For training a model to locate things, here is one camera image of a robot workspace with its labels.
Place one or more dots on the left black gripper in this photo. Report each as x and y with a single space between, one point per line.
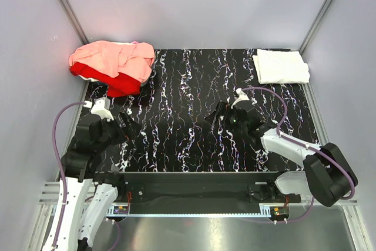
131 127

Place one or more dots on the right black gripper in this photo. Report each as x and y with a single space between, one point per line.
222 109

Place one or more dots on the salmon pink t-shirt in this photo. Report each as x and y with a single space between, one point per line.
113 58

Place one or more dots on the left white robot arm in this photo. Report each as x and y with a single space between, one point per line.
85 195

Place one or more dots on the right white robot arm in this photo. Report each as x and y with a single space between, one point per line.
325 175

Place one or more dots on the red t-shirt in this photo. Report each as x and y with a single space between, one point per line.
122 85

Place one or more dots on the black marble pattern mat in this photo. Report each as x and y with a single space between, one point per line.
185 86

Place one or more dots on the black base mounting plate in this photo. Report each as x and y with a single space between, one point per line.
197 194

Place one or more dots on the cream white t-shirt in pile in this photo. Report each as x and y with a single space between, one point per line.
95 80

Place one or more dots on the folded white t-shirt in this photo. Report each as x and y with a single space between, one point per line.
280 67

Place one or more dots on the left small circuit board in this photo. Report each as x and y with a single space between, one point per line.
121 210

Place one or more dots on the small circuit board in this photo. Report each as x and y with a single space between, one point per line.
282 210
121 210

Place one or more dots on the right small circuit board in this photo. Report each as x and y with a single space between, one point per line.
282 210

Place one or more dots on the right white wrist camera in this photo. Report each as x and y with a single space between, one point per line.
240 96

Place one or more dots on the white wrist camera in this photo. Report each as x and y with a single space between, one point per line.
100 107
240 96

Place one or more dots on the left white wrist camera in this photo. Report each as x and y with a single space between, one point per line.
100 107

